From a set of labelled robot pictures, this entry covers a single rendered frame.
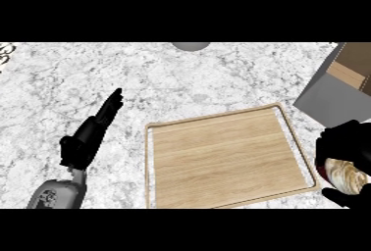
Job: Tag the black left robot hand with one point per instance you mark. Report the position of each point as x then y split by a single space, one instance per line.
87 137

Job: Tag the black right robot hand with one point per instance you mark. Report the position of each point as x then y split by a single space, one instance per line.
343 143

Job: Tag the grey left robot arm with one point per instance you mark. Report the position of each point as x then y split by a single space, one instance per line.
56 193

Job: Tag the grey cardboard box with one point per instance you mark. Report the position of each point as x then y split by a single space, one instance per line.
340 88

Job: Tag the pale wooden tray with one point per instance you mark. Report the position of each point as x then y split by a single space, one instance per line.
226 157

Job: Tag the white patterned object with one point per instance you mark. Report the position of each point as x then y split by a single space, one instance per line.
4 54

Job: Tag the grey round object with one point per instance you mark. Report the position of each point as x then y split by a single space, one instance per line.
191 46

